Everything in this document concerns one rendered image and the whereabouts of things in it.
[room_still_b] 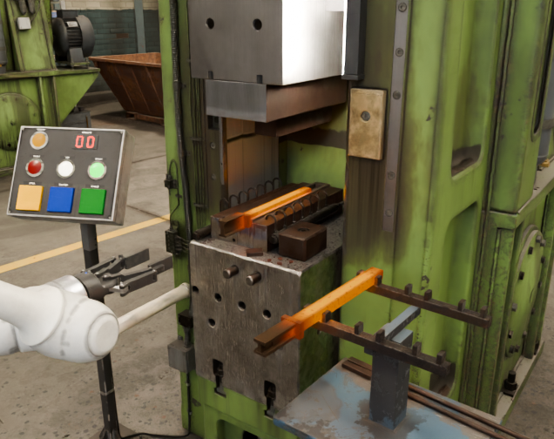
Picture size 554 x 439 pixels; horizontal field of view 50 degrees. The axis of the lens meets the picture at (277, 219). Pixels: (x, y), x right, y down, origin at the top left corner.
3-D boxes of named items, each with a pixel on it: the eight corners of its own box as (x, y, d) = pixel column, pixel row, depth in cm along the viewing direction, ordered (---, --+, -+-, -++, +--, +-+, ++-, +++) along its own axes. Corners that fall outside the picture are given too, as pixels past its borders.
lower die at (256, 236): (266, 253, 163) (266, 223, 161) (211, 237, 174) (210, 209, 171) (341, 211, 196) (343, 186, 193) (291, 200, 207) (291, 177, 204)
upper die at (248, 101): (266, 123, 151) (266, 84, 148) (206, 115, 162) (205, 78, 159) (346, 102, 184) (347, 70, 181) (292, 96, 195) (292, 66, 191)
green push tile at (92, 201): (102, 214, 174) (105, 189, 175) (77, 212, 175) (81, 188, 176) (104, 215, 176) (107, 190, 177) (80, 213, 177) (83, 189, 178)
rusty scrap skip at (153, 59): (175, 134, 758) (172, 65, 729) (92, 117, 877) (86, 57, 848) (243, 121, 842) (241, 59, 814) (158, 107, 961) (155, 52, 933)
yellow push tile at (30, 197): (38, 210, 177) (41, 185, 179) (14, 209, 178) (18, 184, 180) (41, 211, 179) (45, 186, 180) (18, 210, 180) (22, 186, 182)
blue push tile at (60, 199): (69, 212, 176) (72, 187, 177) (46, 211, 177) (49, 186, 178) (72, 213, 178) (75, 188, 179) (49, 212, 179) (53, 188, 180)
